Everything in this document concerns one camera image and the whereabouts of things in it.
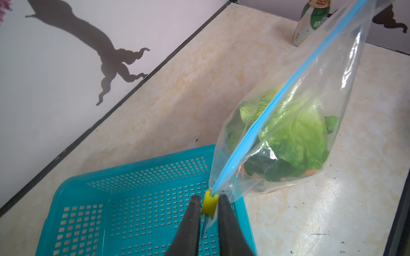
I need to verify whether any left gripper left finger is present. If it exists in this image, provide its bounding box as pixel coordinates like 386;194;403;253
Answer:
165;195;201;256

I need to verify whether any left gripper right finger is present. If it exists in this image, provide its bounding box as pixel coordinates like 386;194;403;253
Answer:
218;194;254;256

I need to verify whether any teal plastic basket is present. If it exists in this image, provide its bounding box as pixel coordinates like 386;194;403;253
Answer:
36;145;257;256

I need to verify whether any green lettuce cabbage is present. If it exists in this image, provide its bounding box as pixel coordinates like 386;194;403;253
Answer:
240;98;338;182

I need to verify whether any orange carrot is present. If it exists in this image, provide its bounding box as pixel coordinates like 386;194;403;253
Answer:
303;170;319;177

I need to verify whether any green drink can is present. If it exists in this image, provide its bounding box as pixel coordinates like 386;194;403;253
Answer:
292;0;331;47

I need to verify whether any clear zip bag blue zipper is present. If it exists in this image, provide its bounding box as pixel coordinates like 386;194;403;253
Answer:
205;1;391;204

